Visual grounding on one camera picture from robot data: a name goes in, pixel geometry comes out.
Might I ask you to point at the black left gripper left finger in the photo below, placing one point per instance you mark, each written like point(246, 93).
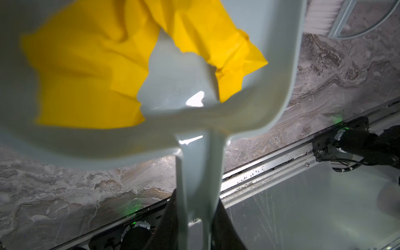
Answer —
point(166, 235)

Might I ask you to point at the teal hand brush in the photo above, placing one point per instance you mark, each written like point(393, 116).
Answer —
point(328, 18)

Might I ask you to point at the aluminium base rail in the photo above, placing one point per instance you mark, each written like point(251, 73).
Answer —
point(238, 183)

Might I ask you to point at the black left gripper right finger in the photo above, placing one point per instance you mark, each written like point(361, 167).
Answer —
point(223, 234)

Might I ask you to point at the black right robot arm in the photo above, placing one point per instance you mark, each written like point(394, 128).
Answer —
point(383, 149)

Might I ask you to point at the teal dustpan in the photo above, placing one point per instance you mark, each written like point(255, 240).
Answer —
point(183, 117)

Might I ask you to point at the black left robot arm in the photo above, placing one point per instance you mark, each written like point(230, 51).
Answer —
point(137, 238)

